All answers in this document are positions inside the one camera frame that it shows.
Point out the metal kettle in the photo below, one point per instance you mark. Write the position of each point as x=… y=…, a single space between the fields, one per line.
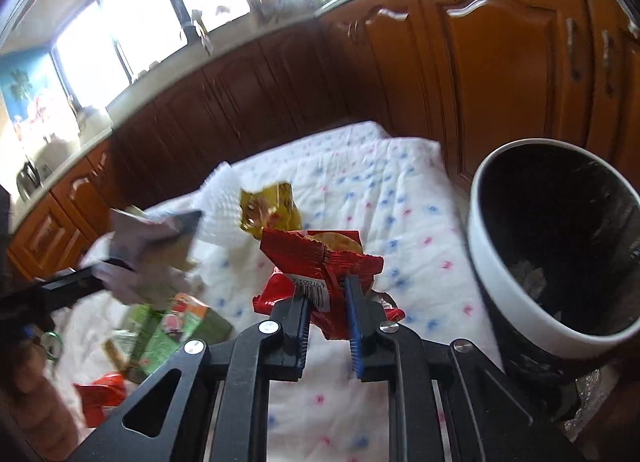
x=26 y=176

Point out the metal sink faucet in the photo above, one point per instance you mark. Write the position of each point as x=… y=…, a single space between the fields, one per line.
x=205 y=39

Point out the green carton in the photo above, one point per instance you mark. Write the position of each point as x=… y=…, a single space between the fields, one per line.
x=170 y=337

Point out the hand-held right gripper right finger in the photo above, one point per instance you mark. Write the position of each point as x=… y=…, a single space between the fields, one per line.
x=356 y=327

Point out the blue wall poster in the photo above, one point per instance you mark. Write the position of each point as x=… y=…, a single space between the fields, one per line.
x=30 y=91

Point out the white paper towel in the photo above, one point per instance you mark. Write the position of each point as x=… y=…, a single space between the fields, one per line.
x=220 y=202

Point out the yellow snack packet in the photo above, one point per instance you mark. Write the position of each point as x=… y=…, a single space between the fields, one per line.
x=280 y=207

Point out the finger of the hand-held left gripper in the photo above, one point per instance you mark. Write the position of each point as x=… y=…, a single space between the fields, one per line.
x=75 y=288

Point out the person's left hand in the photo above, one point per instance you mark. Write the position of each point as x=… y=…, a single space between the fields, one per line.
x=37 y=392

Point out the white bin with black liner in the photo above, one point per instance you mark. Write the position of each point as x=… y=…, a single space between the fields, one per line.
x=492 y=262

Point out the wooden lower cabinet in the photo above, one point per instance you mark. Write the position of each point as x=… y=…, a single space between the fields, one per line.
x=225 y=106
x=50 y=227
x=500 y=66

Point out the small red wrapper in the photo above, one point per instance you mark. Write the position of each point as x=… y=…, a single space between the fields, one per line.
x=100 y=392

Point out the white star-printed blanket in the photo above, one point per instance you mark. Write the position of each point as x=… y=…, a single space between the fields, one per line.
x=390 y=202

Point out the red snack packet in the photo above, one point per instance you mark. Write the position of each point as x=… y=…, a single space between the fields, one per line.
x=300 y=252

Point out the crumpled clear plastic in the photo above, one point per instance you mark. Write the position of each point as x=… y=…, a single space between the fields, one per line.
x=592 y=397

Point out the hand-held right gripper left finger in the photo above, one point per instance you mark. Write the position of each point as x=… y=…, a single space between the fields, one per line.
x=300 y=337

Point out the kitchen window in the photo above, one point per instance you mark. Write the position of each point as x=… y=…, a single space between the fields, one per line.
x=140 y=26

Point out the grey wrapper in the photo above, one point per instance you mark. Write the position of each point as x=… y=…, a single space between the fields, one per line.
x=145 y=252

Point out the brown stick wrapper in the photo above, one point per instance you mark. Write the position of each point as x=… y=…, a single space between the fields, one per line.
x=114 y=349

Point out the white lidded crock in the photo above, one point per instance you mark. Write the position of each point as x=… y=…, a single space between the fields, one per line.
x=94 y=117

